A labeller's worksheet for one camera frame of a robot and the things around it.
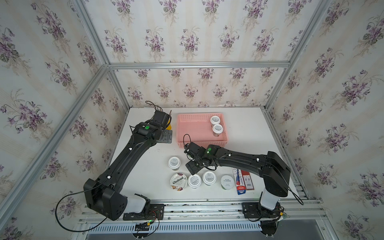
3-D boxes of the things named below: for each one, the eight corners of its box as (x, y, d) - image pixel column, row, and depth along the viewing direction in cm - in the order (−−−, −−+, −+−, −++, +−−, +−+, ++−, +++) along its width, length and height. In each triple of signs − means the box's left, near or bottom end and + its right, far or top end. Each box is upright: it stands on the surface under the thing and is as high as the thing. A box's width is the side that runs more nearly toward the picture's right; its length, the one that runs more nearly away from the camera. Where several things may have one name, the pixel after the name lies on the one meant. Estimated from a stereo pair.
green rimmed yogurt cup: (220, 190, 81) (222, 187, 76) (219, 178, 85) (220, 175, 80) (233, 190, 81) (235, 187, 76) (231, 178, 85) (233, 175, 80)
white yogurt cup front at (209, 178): (202, 186, 82) (203, 183, 77) (202, 175, 86) (203, 171, 81) (215, 186, 82) (216, 183, 77) (214, 175, 86) (215, 171, 81)
